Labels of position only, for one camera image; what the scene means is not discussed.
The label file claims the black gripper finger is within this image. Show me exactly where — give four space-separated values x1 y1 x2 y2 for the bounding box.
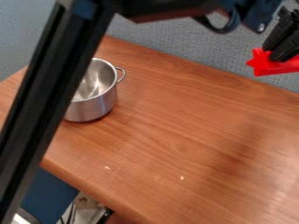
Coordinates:
263 6 299 51
270 30 299 62

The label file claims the stainless steel pot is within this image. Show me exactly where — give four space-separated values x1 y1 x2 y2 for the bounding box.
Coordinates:
64 58 127 123

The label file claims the metal table leg bracket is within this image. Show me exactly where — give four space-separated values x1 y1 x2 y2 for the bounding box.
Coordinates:
58 192 114 224

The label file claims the red rectangular block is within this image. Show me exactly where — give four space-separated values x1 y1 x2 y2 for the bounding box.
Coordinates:
247 48 299 77

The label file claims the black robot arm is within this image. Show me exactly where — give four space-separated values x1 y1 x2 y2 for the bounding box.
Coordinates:
0 0 299 224

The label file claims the white object at corner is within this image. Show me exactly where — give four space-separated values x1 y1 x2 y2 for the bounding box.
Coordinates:
11 214 31 224

